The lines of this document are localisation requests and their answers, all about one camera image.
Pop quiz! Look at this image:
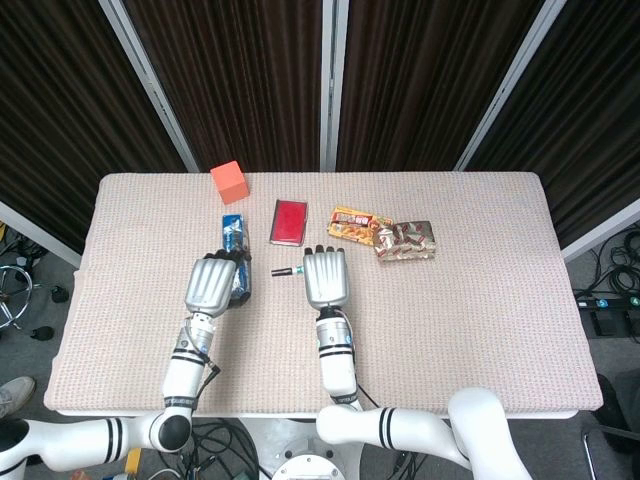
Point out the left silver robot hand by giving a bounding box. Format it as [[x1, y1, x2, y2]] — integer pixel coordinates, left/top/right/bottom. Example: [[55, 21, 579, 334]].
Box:
[[183, 247, 253, 318]]

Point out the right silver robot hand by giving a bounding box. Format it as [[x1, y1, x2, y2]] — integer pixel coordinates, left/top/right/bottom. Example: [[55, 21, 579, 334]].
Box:
[[301, 244, 352, 311]]

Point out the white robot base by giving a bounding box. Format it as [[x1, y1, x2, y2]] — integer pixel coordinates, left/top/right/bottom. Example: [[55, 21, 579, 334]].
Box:
[[238, 417, 366, 480]]

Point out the blue rectangular box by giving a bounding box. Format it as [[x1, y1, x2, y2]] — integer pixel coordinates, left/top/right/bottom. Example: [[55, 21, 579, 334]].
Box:
[[220, 213, 253, 304]]

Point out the orange snack packet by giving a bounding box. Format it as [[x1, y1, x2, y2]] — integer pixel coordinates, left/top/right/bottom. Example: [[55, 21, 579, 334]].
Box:
[[326, 207, 394, 248]]

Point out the red card case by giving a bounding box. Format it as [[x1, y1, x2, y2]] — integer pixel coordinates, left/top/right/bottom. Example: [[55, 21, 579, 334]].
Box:
[[268, 198, 310, 247]]

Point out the red white snack bag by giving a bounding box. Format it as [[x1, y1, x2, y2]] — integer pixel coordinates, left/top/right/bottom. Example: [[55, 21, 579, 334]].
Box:
[[373, 219, 439, 263]]

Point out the orange foam cube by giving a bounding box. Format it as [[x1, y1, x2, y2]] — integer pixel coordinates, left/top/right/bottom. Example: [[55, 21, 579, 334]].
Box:
[[209, 160, 250, 206]]

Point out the pink woven table cloth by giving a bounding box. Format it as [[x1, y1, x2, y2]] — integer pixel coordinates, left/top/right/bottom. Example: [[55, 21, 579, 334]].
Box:
[[43, 172, 604, 416]]

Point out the chrome stool base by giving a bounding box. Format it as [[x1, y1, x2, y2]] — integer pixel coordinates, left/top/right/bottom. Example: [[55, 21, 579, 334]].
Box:
[[0, 263, 70, 342]]

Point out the dark fabric partition panel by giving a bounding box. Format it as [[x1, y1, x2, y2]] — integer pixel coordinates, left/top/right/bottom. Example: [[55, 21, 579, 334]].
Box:
[[0, 0, 202, 267], [322, 0, 569, 174], [98, 0, 347, 174], [453, 0, 640, 264]]

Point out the grey shoe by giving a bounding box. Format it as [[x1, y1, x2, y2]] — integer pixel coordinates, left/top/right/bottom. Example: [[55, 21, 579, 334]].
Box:
[[0, 375, 38, 420]]

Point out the black power strip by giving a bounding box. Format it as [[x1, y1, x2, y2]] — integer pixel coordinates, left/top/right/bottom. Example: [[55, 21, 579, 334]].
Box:
[[573, 294, 640, 314]]

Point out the black foot pedal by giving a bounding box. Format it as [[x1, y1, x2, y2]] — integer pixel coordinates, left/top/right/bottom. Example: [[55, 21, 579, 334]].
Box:
[[591, 309, 622, 337]]

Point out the black cable tangle under table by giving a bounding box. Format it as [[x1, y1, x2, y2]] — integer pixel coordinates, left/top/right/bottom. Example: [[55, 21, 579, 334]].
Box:
[[179, 418, 264, 480]]

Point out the black cable bundle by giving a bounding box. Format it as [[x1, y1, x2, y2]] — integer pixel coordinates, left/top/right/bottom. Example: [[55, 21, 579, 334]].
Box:
[[587, 219, 640, 297]]

